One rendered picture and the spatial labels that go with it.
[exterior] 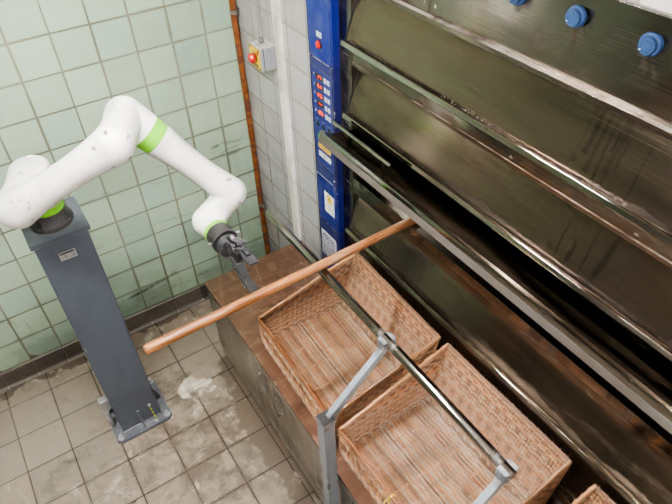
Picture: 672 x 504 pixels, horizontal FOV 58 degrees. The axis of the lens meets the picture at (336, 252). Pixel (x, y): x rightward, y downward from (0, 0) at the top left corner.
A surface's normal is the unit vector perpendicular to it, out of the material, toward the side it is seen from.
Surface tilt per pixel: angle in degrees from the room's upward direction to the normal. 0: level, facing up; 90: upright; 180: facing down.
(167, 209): 90
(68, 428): 0
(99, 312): 90
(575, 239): 70
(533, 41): 90
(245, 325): 0
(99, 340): 90
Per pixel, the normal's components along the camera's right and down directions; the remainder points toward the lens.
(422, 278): -0.80, 0.11
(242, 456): -0.03, -0.74
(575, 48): -0.84, 0.39
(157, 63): 0.54, 0.55
